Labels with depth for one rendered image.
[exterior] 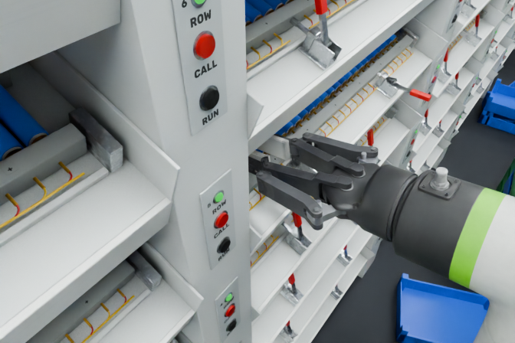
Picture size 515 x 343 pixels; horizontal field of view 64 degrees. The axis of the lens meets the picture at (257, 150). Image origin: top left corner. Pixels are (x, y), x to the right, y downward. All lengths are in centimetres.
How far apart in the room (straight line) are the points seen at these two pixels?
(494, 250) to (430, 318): 117
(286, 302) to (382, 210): 53
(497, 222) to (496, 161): 180
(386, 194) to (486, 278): 11
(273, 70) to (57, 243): 27
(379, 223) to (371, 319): 109
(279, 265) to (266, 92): 38
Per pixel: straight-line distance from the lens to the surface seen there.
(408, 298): 156
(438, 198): 40
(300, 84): 45
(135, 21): 25
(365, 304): 152
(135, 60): 27
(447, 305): 160
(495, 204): 40
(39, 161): 33
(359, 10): 61
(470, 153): 217
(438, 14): 92
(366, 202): 42
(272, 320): 89
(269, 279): 72
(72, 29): 24
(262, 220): 55
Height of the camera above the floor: 131
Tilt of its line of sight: 42 degrees down
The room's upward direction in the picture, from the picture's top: straight up
